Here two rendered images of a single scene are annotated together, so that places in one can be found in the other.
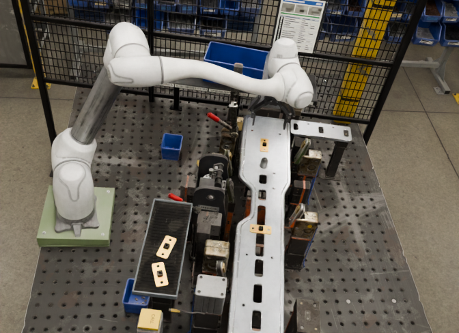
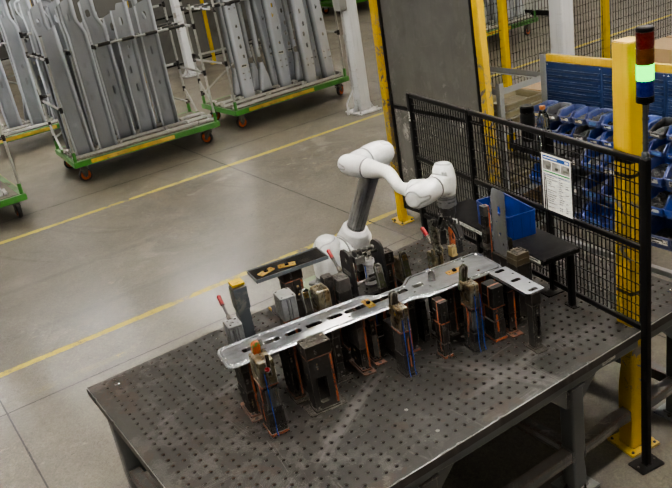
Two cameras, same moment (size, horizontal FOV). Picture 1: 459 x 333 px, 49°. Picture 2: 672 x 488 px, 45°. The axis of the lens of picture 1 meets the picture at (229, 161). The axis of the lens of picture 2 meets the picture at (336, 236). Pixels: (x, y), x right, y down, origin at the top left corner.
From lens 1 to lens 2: 3.14 m
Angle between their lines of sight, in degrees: 60
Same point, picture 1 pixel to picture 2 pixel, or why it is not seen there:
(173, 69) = (368, 166)
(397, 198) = not seen: outside the picture
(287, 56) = (435, 172)
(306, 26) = (562, 187)
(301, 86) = (412, 187)
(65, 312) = (266, 322)
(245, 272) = (324, 314)
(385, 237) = (506, 400)
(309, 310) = (318, 339)
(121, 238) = not seen: hidden behind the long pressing
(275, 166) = (438, 283)
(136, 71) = (347, 161)
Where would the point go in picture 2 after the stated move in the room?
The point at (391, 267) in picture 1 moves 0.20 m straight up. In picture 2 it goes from (474, 416) to (469, 375)
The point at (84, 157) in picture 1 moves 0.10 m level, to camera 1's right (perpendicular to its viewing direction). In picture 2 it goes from (348, 239) to (355, 245)
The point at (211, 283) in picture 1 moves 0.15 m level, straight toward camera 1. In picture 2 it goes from (285, 292) to (254, 303)
